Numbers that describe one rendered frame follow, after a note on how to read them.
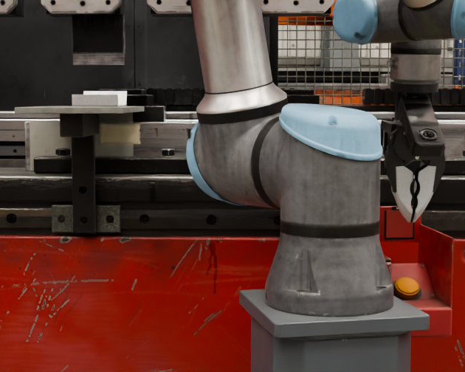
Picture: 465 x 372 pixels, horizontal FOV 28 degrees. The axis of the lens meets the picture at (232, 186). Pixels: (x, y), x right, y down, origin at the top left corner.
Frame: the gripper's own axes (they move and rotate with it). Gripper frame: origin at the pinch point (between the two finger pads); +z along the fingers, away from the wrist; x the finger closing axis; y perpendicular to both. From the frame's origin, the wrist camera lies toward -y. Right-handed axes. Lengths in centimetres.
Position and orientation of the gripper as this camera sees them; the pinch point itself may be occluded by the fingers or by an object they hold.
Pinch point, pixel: (412, 215)
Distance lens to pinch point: 143.9
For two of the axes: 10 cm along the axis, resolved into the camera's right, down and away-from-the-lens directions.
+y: -1.1, -1.8, 9.8
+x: -9.9, 0.1, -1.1
